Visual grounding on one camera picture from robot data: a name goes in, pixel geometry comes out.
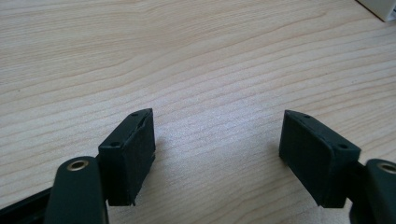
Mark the white cabinet with clear drawers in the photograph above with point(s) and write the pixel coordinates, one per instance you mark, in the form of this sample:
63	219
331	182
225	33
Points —
381	7

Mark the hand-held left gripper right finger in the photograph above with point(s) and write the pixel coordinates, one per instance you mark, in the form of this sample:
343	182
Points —
314	158

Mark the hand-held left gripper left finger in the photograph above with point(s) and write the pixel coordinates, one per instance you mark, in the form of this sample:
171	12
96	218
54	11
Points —
127	161

